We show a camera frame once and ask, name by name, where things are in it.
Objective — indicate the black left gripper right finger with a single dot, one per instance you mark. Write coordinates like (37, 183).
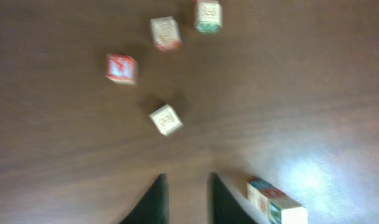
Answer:
(223, 208)

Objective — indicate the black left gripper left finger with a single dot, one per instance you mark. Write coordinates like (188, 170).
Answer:
(153, 207)

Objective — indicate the wooden block yellow side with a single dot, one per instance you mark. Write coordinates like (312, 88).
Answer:
(255, 192)

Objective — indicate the wooden block blue side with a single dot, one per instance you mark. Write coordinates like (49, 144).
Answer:
(268, 199)

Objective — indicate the green letter V block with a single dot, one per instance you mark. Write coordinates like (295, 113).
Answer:
(285, 210)

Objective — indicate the wooden block red bottom edge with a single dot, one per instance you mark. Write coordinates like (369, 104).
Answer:
(166, 120)

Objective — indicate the red letter A block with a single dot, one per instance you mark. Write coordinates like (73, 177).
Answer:
(121, 69)

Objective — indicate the wooden block red side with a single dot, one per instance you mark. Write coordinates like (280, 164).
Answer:
(165, 33)

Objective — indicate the wooden block green side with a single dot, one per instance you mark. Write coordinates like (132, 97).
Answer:
(208, 16)

